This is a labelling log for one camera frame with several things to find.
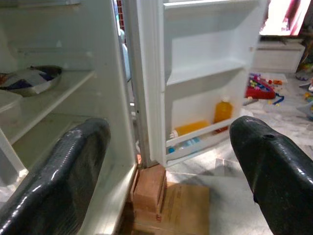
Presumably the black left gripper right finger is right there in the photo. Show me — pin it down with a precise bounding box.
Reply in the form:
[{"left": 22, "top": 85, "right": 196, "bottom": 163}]
[{"left": 229, "top": 115, "right": 313, "bottom": 235}]

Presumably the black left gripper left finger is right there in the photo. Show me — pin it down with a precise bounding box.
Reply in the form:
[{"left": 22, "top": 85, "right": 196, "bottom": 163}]
[{"left": 0, "top": 118, "right": 112, "bottom": 235}]

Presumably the glass fridge shelf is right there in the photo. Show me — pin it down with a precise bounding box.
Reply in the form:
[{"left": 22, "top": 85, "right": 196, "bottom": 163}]
[{"left": 0, "top": 70, "right": 96, "bottom": 145}]

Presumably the grey fridge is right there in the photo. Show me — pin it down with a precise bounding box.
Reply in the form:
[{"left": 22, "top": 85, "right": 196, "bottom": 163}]
[{"left": 0, "top": 0, "right": 138, "bottom": 235}]

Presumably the orange juice bottle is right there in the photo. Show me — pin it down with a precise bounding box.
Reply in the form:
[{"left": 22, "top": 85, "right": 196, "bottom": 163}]
[
  {"left": 213, "top": 96, "right": 234, "bottom": 134},
  {"left": 171, "top": 120, "right": 211, "bottom": 138}
]

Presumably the red toy basket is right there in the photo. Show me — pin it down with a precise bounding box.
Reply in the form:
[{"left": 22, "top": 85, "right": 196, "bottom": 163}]
[{"left": 245, "top": 73, "right": 277, "bottom": 100}]

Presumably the white door shelf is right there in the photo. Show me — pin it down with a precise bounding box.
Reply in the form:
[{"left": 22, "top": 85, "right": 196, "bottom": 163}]
[
  {"left": 165, "top": 119, "right": 236, "bottom": 161},
  {"left": 165, "top": 59, "right": 248, "bottom": 87}
]

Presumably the red brick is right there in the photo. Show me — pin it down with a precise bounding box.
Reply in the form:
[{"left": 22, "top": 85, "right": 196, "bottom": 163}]
[
  {"left": 133, "top": 207, "right": 162, "bottom": 224},
  {"left": 133, "top": 164, "right": 168, "bottom": 213}
]

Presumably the blue label water bottle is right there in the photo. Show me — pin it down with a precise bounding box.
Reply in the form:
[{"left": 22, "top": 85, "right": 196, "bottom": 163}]
[{"left": 167, "top": 136, "right": 204, "bottom": 154}]

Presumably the silver foil tray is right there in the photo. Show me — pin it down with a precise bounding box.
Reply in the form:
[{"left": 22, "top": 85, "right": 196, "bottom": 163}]
[{"left": 0, "top": 65, "right": 63, "bottom": 97}]

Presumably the brown cardboard sheet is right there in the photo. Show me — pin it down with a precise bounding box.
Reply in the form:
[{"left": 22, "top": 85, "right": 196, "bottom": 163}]
[{"left": 132, "top": 182, "right": 211, "bottom": 235}]

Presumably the white blue food packet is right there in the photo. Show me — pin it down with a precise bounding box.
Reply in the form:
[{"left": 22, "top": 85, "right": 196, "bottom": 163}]
[{"left": 0, "top": 68, "right": 54, "bottom": 91}]

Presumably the white tv cabinet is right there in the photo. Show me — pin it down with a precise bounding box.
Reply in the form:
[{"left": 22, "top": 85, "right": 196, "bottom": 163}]
[{"left": 251, "top": 40, "right": 306, "bottom": 74}]

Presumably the television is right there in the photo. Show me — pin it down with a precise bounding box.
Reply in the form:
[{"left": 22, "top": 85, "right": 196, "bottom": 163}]
[{"left": 259, "top": 0, "right": 313, "bottom": 37}]

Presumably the blue strap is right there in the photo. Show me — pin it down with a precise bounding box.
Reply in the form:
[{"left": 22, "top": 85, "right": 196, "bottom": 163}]
[{"left": 272, "top": 93, "right": 285, "bottom": 106}]

